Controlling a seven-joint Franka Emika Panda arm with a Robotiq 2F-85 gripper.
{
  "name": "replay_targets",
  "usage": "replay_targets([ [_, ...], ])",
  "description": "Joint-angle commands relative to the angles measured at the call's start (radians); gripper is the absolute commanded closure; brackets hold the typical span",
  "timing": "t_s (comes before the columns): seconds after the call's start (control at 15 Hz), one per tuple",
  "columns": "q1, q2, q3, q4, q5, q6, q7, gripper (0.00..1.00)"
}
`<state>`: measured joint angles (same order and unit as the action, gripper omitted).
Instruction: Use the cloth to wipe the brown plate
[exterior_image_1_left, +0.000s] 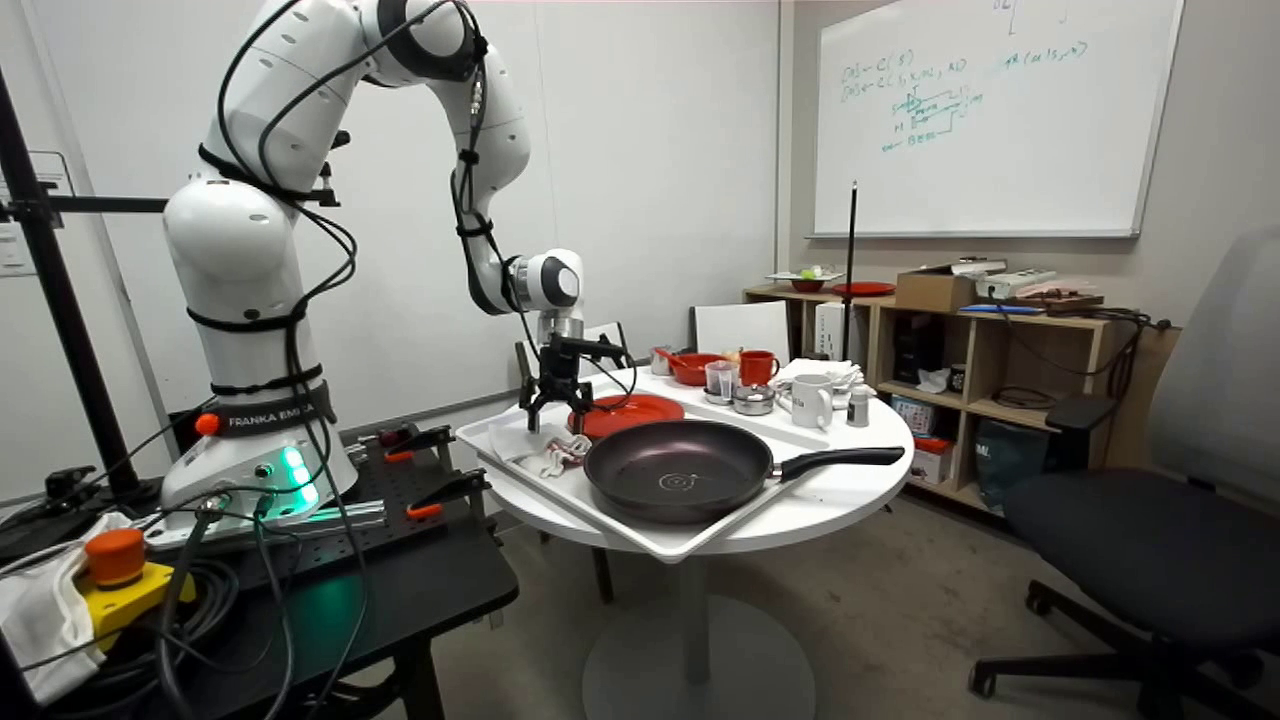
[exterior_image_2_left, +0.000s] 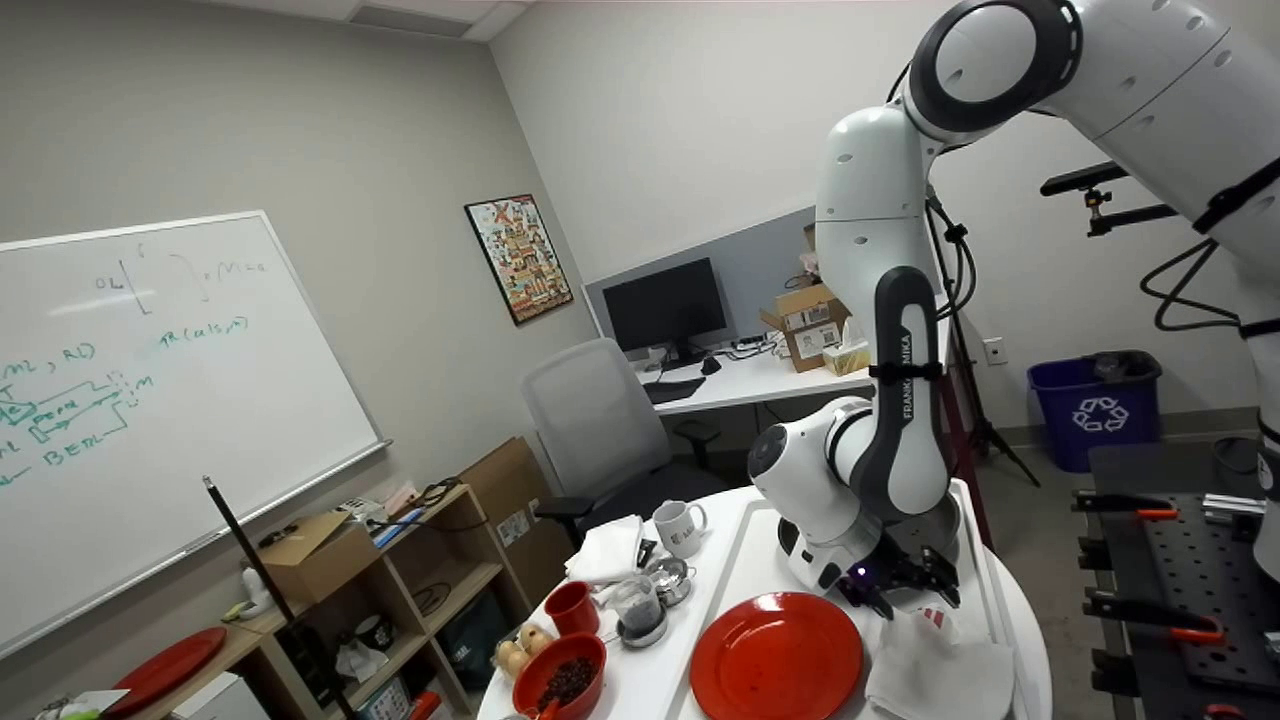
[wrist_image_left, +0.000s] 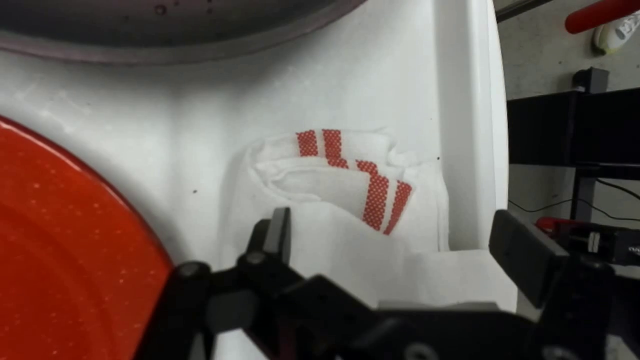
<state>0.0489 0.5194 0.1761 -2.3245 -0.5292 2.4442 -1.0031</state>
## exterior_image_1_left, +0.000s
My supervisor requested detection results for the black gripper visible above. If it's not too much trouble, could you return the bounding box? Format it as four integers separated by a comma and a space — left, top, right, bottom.
521, 331, 602, 434

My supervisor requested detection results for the red-brown round plate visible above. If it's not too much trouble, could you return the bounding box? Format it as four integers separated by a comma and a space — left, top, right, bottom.
564, 392, 689, 442

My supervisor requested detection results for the red plate on shelf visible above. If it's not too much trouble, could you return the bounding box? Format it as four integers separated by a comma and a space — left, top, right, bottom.
833, 275, 899, 304

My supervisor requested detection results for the white rectangular tray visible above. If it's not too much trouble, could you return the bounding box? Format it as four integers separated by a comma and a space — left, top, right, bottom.
453, 378, 836, 568

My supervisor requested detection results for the black frying pan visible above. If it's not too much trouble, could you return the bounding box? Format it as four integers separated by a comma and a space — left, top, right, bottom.
579, 414, 910, 528

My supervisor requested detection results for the red bowl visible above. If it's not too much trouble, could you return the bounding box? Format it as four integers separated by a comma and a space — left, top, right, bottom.
660, 349, 734, 392

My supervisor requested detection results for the clear plastic measuring cup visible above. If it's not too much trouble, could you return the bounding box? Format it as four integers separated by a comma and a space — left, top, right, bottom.
700, 357, 739, 406

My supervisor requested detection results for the black orange clamp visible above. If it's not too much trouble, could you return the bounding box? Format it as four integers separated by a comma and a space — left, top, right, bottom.
399, 466, 492, 528
377, 419, 461, 472

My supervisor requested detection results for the plain white folding chair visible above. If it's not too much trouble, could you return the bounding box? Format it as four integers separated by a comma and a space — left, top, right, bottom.
689, 296, 796, 364

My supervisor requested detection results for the red cup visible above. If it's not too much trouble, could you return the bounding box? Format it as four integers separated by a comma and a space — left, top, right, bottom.
736, 349, 786, 392

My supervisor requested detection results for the black robot cart table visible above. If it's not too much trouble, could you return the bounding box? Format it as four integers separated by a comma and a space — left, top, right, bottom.
0, 423, 524, 720

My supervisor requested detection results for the white printed mug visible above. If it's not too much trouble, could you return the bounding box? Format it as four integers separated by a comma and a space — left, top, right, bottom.
788, 370, 839, 434

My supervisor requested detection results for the plain white towel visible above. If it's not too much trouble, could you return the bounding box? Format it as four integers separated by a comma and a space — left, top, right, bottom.
773, 357, 871, 400

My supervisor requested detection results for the thin black pole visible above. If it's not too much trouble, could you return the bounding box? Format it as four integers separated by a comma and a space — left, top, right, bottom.
839, 182, 866, 367

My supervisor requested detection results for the red lidded white container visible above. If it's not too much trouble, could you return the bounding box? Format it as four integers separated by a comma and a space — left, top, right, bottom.
910, 433, 960, 487

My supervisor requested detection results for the cardboard box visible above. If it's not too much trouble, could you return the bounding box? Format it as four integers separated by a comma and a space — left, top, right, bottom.
892, 263, 979, 317

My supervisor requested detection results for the dark blue storage bin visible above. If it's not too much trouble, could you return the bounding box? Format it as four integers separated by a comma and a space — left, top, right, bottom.
974, 419, 1058, 512

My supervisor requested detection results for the orange yellow emergency stop button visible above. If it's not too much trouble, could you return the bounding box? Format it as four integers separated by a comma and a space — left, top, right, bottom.
71, 525, 181, 638

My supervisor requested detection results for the wooden shelf unit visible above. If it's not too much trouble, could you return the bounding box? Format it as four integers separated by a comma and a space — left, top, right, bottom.
739, 283, 1184, 520

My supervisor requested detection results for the crumpled white rag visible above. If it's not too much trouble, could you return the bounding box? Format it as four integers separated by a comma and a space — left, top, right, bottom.
0, 512, 135, 708

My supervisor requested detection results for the grey black office chair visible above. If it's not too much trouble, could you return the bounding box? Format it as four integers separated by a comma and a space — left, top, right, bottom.
967, 222, 1280, 720

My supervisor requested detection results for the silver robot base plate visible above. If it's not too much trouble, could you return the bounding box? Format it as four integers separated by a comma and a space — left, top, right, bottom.
135, 492, 391, 554

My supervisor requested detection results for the round white pedestal table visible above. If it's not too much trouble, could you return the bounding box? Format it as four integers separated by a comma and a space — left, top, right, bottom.
476, 358, 922, 720

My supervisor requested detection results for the black metal camera stand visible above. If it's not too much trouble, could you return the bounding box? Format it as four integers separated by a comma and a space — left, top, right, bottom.
0, 75, 178, 505

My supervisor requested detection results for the wall whiteboard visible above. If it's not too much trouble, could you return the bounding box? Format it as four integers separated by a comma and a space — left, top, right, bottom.
813, 0, 1190, 242

